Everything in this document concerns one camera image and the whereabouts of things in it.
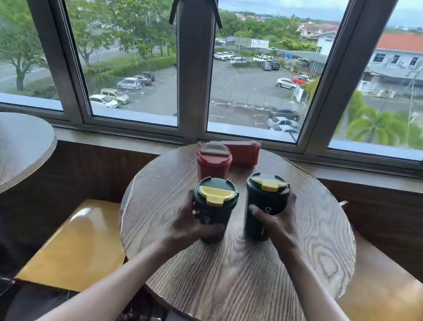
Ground person's left hand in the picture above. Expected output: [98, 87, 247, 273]
[155, 194, 230, 264]

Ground person's right hand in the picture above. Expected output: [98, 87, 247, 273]
[240, 198, 311, 268]

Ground green cup white ring mark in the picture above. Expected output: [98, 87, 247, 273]
[237, 170, 293, 247]

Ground green cup plain yellow lid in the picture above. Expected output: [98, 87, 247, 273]
[185, 174, 242, 248]

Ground person's left forearm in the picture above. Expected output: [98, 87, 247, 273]
[29, 225, 181, 321]

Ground red box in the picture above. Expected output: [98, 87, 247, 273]
[207, 133, 262, 170]

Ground red cup with lid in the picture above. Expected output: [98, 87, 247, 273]
[192, 140, 235, 186]

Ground group of parked cars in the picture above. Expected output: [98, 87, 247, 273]
[88, 28, 316, 143]

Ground yellow square stool seat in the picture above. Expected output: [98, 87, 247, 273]
[333, 230, 423, 321]
[15, 188, 135, 299]

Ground palm tree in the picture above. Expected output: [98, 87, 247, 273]
[336, 89, 413, 150]

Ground black loose window seal strip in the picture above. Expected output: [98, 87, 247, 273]
[168, 0, 181, 26]
[205, 0, 227, 30]

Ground large green tree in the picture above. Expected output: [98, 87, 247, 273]
[0, 0, 59, 95]

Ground grey window frame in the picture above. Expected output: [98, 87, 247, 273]
[0, 0, 423, 187]

